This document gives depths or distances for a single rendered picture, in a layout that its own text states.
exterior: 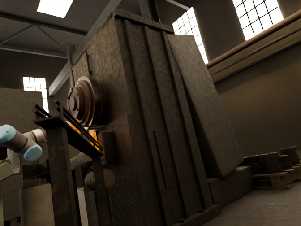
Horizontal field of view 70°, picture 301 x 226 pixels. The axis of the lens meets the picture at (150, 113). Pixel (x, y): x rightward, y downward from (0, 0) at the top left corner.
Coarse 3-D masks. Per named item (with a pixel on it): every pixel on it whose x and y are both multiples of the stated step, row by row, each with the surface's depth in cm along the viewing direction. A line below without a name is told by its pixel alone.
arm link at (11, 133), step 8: (0, 128) 106; (8, 128) 105; (0, 136) 102; (8, 136) 103; (16, 136) 107; (24, 136) 112; (0, 144) 106; (8, 144) 105; (16, 144) 107; (24, 144) 110
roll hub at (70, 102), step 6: (72, 90) 182; (78, 90) 175; (72, 96) 180; (78, 96) 172; (72, 102) 180; (78, 102) 172; (84, 102) 174; (72, 108) 181; (78, 108) 172; (84, 108) 175; (72, 114) 185; (78, 114) 174
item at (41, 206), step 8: (40, 184) 89; (48, 184) 92; (24, 192) 86; (32, 192) 86; (40, 192) 88; (48, 192) 91; (24, 200) 86; (32, 200) 86; (40, 200) 87; (48, 200) 90; (24, 208) 85; (32, 208) 85; (40, 208) 86; (48, 208) 89; (24, 216) 85; (32, 216) 84; (40, 216) 85; (48, 216) 88; (24, 224) 84; (32, 224) 84; (40, 224) 85; (48, 224) 87
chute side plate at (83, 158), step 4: (80, 156) 191; (84, 156) 185; (88, 156) 178; (76, 160) 199; (80, 160) 192; (84, 160) 185; (88, 160) 179; (72, 164) 207; (76, 164) 199; (80, 164) 192; (72, 168) 207
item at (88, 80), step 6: (84, 78) 183; (90, 78) 183; (90, 84) 174; (96, 84) 178; (96, 90) 174; (96, 96) 172; (96, 102) 171; (96, 108) 172; (96, 114) 174; (90, 120) 175; (96, 120) 177; (90, 126) 180
